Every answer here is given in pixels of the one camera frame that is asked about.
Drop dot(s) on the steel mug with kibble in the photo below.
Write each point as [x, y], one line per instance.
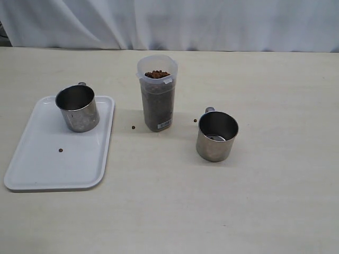
[78, 107]

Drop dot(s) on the clear plastic tall container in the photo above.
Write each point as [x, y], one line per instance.
[157, 76]

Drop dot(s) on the white plastic tray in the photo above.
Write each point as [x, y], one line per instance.
[37, 164]

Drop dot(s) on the white curtain backdrop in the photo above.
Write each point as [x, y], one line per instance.
[304, 26]

